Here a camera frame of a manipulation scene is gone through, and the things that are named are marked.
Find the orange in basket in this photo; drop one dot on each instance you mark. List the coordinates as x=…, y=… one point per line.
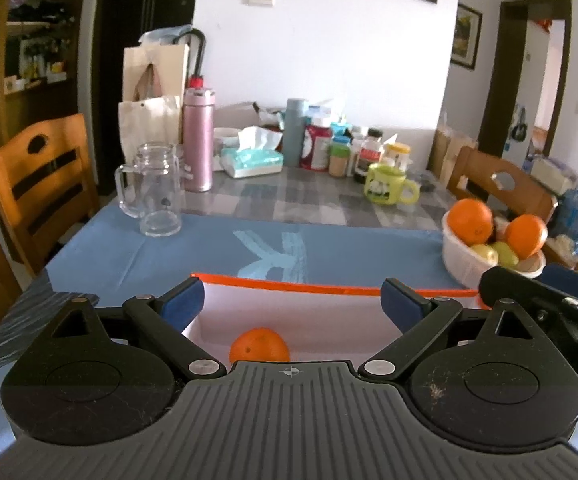
x=526, y=235
x=471, y=221

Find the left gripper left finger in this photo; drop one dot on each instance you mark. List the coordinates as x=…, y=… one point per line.
x=158, y=324

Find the dark cap bottle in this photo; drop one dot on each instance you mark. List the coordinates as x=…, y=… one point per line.
x=369, y=153

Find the pink thermos bottle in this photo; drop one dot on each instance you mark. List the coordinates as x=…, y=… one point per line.
x=198, y=128

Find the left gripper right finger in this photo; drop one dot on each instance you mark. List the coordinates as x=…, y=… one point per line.
x=421, y=321

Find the orange cardboard box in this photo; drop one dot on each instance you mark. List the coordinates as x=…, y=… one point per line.
x=317, y=322

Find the wooden chair far left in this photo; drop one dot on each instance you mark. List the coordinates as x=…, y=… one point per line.
x=46, y=186

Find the green mug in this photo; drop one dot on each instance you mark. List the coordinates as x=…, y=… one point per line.
x=386, y=185

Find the green apple in basket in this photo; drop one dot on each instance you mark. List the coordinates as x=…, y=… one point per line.
x=505, y=254

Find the wooden chair far right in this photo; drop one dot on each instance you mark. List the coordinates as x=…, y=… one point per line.
x=480, y=175

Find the white fruit basket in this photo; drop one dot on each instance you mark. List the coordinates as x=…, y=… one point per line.
x=467, y=267

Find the orange in basket right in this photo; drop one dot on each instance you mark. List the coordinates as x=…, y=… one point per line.
x=526, y=235

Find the yellow lid jar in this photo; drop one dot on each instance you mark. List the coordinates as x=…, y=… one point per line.
x=396, y=155

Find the paper shopping bag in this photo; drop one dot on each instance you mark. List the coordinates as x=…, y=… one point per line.
x=153, y=84

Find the grey tall bottle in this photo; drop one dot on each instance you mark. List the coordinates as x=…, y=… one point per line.
x=293, y=132

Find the blue tablecloth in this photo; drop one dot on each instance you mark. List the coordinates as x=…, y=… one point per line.
x=109, y=261

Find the red label jar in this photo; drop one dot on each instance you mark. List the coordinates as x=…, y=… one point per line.
x=316, y=143

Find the orange in basket left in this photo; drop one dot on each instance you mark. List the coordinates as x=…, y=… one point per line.
x=471, y=221

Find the tissue pack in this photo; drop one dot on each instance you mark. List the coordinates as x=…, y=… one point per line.
x=255, y=155

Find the wooden shelf cabinet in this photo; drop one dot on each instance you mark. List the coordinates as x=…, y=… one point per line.
x=39, y=42

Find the framed picture right wall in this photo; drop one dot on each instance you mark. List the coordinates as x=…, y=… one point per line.
x=467, y=37

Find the glass jar mug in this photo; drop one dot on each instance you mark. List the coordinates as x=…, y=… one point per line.
x=149, y=189

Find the large orange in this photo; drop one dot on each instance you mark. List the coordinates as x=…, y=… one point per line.
x=259, y=345

